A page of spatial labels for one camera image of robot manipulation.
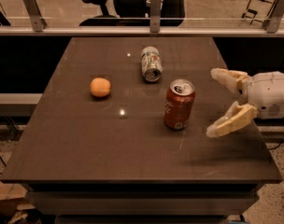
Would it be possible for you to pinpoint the orange fruit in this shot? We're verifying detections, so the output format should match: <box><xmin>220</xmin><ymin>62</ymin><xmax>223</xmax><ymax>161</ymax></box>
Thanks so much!
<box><xmin>90</xmin><ymin>77</ymin><xmax>111</xmax><ymax>97</ymax></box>

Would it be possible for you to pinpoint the white green soda can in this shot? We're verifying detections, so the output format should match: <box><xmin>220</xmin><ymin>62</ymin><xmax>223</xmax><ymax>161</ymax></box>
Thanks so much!
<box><xmin>141</xmin><ymin>46</ymin><xmax>163</xmax><ymax>82</ymax></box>

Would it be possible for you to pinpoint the right metal railing bracket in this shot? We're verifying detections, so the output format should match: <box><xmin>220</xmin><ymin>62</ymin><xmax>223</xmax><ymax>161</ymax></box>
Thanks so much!
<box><xmin>263</xmin><ymin>0</ymin><xmax>284</xmax><ymax>34</ymax></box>

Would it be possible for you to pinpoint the wooden stool frame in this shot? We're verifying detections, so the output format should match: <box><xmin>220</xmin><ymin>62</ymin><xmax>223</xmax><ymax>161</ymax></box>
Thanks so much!
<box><xmin>241</xmin><ymin>0</ymin><xmax>277</xmax><ymax>24</ymax></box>

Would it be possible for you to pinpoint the red coke can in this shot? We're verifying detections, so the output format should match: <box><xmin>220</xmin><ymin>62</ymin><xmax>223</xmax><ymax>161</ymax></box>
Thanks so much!
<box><xmin>163</xmin><ymin>79</ymin><xmax>195</xmax><ymax>130</ymax></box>

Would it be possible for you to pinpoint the middle metal railing bracket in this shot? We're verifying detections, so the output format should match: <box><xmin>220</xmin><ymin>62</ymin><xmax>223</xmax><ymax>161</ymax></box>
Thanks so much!
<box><xmin>149</xmin><ymin>0</ymin><xmax>161</xmax><ymax>33</ymax></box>

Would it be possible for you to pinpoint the cardboard box on floor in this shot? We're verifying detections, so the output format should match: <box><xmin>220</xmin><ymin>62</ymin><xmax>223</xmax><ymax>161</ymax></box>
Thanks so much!
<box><xmin>0</xmin><ymin>181</ymin><xmax>34</xmax><ymax>217</ymax></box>

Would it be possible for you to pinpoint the metal railing bracket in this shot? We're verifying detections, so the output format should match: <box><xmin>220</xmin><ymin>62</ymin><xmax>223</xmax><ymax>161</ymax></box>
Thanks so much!
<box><xmin>149</xmin><ymin>0</ymin><xmax>161</xmax><ymax>33</ymax></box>
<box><xmin>263</xmin><ymin>0</ymin><xmax>284</xmax><ymax>34</ymax></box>
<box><xmin>22</xmin><ymin>0</ymin><xmax>47</xmax><ymax>32</ymax></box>

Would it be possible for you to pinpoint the left metal railing bracket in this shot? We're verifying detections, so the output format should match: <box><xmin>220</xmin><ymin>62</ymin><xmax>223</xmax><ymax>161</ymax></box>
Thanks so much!
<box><xmin>22</xmin><ymin>0</ymin><xmax>47</xmax><ymax>32</ymax></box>

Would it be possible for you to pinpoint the black office chair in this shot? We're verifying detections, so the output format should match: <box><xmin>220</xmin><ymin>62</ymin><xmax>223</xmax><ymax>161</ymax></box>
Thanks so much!
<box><xmin>79</xmin><ymin>0</ymin><xmax>185</xmax><ymax>26</ymax></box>

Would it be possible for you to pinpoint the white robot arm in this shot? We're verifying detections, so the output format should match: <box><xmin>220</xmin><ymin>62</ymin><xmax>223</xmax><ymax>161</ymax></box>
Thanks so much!
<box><xmin>206</xmin><ymin>68</ymin><xmax>284</xmax><ymax>138</ymax></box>

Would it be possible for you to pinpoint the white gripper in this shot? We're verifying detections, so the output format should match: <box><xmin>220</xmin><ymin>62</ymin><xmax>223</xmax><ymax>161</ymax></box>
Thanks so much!
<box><xmin>206</xmin><ymin>68</ymin><xmax>284</xmax><ymax>138</ymax></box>

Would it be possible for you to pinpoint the brown table cabinet base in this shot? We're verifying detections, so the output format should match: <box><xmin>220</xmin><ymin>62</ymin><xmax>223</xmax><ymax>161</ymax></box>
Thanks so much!
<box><xmin>26</xmin><ymin>191</ymin><xmax>258</xmax><ymax>223</ymax></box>

